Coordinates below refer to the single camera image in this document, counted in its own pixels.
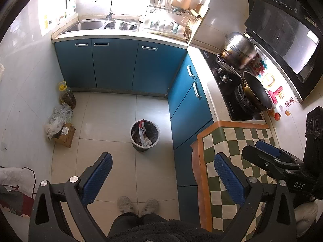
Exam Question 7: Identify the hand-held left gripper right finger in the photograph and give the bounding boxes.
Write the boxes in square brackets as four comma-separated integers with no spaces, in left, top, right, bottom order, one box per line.
[214,152,298,242]

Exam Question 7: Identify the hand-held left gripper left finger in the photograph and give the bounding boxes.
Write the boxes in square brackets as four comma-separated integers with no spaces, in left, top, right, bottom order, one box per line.
[28,152,113,242]

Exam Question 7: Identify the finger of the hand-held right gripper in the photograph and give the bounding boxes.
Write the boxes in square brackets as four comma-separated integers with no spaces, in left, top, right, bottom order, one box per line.
[241,145,302,180]
[255,140,304,166]

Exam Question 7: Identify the round grey trash bin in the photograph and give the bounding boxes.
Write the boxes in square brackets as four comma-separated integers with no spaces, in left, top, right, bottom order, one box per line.
[129,120,161,152]

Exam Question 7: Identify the green white checkered mat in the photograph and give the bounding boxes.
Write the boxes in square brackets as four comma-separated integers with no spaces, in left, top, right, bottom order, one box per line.
[190,121,279,233]

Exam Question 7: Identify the person's left grey shoe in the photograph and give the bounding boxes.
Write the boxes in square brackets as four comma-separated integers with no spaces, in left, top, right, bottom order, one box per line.
[117,196,135,214]

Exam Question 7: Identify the person's grey shoe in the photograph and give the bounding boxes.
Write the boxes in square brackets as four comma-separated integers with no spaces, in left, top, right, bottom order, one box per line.
[117,196,135,214]
[140,199,160,216]

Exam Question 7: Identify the brown cardboard box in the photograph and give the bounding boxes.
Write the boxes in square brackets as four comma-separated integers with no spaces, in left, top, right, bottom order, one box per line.
[52,122,76,148]

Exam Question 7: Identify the black wok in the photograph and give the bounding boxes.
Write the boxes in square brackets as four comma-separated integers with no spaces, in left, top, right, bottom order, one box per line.
[241,70,275,112]

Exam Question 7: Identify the person's right grey shoe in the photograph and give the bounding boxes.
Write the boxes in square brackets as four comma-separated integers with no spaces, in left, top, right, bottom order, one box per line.
[140,199,160,216]

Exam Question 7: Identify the black gas stove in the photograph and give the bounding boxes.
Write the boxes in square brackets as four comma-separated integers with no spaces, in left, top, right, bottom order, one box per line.
[200,49,268,122]

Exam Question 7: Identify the pile of clear plastic bags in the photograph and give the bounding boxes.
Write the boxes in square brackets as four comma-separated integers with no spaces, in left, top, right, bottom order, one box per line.
[45,103,74,140]

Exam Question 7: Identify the blue stove cabinet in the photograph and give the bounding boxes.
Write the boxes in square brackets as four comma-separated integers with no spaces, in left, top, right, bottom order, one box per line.
[167,53,214,226]

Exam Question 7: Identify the person's dark fleece jacket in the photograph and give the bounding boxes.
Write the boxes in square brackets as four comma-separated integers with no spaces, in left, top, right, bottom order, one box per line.
[108,218,229,242]

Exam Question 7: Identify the red cloth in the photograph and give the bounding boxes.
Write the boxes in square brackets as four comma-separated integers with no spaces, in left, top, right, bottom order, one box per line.
[0,185,35,218]

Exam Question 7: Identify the cooking oil bottle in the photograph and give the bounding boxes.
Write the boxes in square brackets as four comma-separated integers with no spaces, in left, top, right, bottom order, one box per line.
[58,81,77,110]

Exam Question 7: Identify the stainless steel stock pot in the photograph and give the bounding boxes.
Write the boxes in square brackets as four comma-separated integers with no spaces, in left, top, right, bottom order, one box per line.
[217,31,258,70]

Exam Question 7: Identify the black range hood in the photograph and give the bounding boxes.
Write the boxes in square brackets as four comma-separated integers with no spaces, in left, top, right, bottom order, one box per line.
[242,0,321,104]

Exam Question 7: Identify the blue sink cabinet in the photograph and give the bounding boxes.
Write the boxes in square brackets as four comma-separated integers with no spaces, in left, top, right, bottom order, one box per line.
[53,38,188,97]

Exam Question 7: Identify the stainless steel double sink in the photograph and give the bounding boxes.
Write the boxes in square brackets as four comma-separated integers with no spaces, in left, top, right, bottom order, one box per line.
[60,20,141,35]

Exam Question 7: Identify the metal dish rack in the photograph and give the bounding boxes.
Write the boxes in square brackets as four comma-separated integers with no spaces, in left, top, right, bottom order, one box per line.
[141,4,203,41]

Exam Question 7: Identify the row of white bowls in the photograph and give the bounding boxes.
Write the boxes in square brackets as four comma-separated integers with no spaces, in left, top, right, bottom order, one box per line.
[148,18,181,34]

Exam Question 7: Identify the row of small bottles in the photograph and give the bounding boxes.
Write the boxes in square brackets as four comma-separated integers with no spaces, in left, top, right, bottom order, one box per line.
[59,3,78,22]

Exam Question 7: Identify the chrome kitchen faucet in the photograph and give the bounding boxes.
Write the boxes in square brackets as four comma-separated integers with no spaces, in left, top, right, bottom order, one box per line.
[95,0,114,22]

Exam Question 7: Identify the colourful wall stickers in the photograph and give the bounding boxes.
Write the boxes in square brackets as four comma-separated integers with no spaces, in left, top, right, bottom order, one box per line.
[249,55,294,118]

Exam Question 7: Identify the white drawstring bag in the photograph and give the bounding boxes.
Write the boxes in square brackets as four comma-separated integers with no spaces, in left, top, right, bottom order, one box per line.
[0,166,36,200]

